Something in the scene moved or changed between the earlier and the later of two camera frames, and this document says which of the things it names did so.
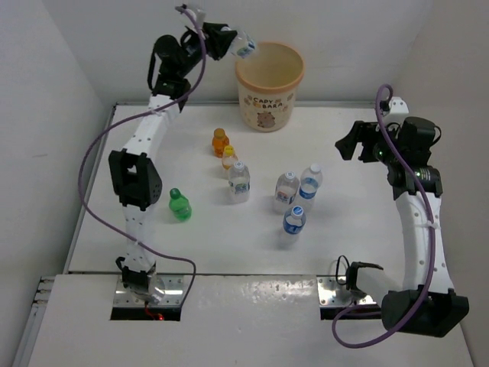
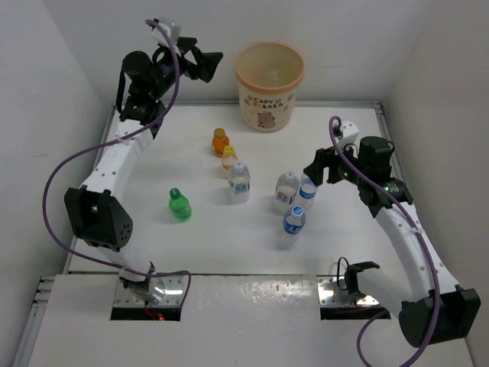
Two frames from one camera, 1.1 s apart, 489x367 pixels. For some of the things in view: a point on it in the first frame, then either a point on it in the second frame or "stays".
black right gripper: x=361 y=131 to x=324 y=157
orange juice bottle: x=219 y=141 stays
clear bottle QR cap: x=239 y=183 stays
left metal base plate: x=173 y=296 stays
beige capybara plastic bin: x=267 y=79 stays
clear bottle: x=243 y=45 to x=274 y=77
